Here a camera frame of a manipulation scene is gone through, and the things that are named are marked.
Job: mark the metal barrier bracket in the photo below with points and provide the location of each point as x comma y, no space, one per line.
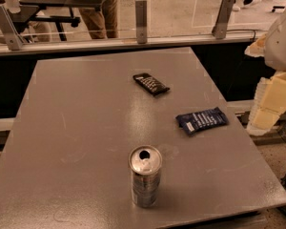
12,37
141,21
221,24

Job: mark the black desk stand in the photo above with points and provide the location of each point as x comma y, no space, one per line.
58,12

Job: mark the silver redbull can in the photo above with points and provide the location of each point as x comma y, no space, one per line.
145,164

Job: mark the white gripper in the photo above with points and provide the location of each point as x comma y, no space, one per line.
282,45

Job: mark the right metal barrier bracket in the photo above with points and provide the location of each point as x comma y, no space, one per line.
221,24

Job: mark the middle metal barrier bracket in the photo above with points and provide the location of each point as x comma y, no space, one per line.
141,21

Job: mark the blue snack bar wrapper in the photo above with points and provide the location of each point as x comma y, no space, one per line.
192,123

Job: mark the person in khaki trousers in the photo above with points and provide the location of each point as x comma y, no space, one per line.
101,24

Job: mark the black snack bar wrapper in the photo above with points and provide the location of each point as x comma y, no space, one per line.
150,84

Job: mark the left metal barrier bracket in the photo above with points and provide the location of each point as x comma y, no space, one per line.
12,37

